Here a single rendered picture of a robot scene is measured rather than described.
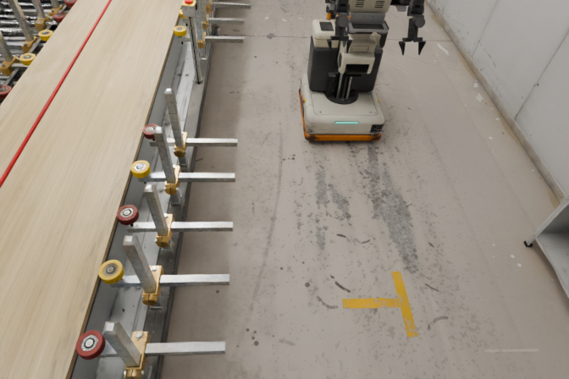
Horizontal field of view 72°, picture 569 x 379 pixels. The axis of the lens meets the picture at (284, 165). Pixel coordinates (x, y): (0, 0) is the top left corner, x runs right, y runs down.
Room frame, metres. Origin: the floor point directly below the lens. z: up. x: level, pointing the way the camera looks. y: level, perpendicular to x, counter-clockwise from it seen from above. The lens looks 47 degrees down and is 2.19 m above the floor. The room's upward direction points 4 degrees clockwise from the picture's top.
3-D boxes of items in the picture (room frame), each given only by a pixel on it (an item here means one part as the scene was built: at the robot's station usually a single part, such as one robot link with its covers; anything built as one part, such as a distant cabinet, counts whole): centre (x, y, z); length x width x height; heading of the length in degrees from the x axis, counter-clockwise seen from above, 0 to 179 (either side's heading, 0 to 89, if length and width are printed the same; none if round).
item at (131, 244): (0.62, 0.45, 0.93); 0.04 x 0.04 x 0.48; 6
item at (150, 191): (0.86, 0.47, 0.87); 0.04 x 0.04 x 0.48; 6
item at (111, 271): (0.64, 0.59, 0.85); 0.08 x 0.08 x 0.11
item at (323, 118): (2.66, -0.42, 0.16); 0.67 x 0.64 x 0.25; 6
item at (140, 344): (0.39, 0.43, 0.83); 0.14 x 0.06 x 0.05; 6
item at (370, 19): (2.37, -0.46, 0.99); 0.28 x 0.16 x 0.22; 96
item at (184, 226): (0.91, 0.42, 0.80); 0.43 x 0.03 x 0.04; 96
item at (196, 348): (0.41, 0.37, 0.83); 0.43 x 0.03 x 0.04; 96
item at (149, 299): (0.64, 0.45, 0.82); 0.14 x 0.06 x 0.05; 6
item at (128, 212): (0.89, 0.61, 0.85); 0.08 x 0.08 x 0.11
